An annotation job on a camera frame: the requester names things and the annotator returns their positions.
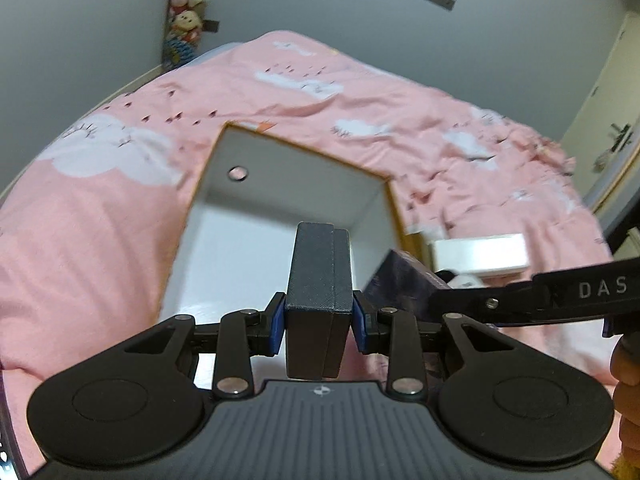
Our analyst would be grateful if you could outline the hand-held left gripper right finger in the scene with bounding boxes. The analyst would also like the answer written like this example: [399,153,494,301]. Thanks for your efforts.
[351,290,517,402]

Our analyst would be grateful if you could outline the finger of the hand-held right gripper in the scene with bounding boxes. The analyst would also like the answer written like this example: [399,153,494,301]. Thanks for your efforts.
[430,274,552,330]

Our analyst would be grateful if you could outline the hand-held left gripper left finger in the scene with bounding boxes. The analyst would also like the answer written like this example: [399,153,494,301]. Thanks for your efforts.
[122,291,287,402]

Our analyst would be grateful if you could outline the white long box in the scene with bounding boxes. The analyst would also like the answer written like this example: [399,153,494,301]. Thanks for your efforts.
[432,234,531,277]

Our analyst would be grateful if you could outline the dark purple box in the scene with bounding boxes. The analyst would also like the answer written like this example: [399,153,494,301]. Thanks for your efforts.
[362,249,451,322]

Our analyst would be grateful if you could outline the dark grey box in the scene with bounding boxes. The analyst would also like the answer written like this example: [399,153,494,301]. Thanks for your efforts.
[284,221,354,380]

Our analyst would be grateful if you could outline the white storage box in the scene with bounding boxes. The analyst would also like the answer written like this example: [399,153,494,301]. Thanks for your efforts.
[157,121,406,391]

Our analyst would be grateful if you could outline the person's right hand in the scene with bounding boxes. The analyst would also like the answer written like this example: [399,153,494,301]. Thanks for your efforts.
[611,340,640,461]

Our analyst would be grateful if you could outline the cream door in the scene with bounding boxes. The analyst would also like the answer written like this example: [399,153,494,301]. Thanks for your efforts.
[560,10,640,216]

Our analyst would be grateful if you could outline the pink printed blanket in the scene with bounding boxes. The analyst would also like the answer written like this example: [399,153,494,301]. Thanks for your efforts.
[0,30,640,480]

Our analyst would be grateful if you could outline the hanging column of plush toys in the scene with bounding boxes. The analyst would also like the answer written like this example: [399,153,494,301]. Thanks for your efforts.
[162,0,216,72]

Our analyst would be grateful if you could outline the dark door handle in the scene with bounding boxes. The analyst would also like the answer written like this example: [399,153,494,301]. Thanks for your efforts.
[609,122,634,150]

